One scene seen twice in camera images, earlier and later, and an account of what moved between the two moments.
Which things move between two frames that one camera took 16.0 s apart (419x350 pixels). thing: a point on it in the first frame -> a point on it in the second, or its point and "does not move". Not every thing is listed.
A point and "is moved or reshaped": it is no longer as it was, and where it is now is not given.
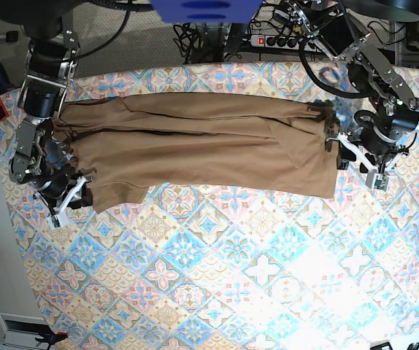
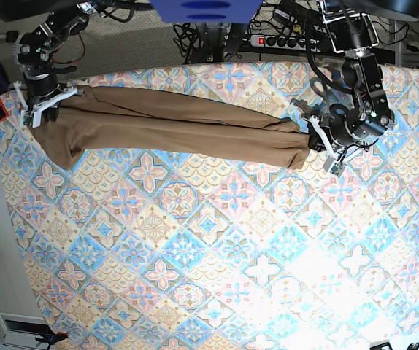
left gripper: (79, 195) -> (36, 110)
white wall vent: (21, 329) does not move
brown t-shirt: (128, 145) is moved or reshaped
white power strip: (285, 42) does not move
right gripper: (344, 155) -> (339, 154)
